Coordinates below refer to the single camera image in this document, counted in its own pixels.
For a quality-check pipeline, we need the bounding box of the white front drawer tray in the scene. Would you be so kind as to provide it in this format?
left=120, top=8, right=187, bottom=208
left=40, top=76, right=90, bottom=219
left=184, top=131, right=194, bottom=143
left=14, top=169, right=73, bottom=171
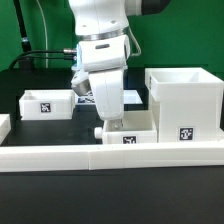
left=94, top=110, right=157, bottom=144

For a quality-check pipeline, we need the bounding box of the white U-shaped fence wall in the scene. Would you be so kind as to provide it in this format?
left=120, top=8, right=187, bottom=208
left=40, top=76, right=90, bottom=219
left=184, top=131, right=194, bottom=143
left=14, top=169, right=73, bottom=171
left=0, top=114, right=224, bottom=172

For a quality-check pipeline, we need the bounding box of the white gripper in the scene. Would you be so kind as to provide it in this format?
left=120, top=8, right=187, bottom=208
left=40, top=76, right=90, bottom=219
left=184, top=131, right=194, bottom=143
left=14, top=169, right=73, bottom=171
left=71, top=69, right=124, bottom=130

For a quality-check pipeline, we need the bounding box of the black vertical pole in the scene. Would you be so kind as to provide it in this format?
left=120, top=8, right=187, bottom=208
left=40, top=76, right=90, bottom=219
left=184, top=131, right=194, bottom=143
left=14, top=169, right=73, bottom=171
left=13, top=0, right=31, bottom=52

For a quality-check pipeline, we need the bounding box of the white rear drawer tray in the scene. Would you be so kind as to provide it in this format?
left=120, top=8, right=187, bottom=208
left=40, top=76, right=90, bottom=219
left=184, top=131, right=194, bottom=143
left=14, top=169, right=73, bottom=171
left=19, top=90, right=75, bottom=120

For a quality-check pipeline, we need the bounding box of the white drawer tray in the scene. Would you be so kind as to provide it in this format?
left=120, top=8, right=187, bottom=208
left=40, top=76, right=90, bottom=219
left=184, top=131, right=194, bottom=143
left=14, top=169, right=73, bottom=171
left=94, top=110, right=157, bottom=144
left=19, top=90, right=75, bottom=120

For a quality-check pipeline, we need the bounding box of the black cable with connector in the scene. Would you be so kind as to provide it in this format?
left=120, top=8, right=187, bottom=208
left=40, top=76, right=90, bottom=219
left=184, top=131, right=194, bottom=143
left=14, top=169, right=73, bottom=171
left=9, top=48, right=78, bottom=70

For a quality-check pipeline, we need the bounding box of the white drawer cabinet box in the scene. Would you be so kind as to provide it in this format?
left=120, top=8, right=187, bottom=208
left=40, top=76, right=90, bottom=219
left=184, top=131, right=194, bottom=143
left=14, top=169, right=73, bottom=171
left=145, top=68, right=224, bottom=142

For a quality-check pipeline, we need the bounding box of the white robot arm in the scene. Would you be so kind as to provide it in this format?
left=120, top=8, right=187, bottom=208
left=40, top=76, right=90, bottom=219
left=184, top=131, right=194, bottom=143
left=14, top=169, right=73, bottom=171
left=69, top=0, right=171, bottom=127

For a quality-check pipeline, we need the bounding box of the white thin cable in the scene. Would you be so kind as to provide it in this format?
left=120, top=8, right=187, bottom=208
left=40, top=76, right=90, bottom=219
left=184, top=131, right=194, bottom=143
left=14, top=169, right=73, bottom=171
left=35, top=0, right=49, bottom=69

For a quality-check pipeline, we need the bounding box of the fiducial marker sheet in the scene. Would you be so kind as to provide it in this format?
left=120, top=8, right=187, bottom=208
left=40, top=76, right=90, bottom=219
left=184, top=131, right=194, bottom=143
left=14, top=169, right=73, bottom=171
left=75, top=90, right=142, bottom=105

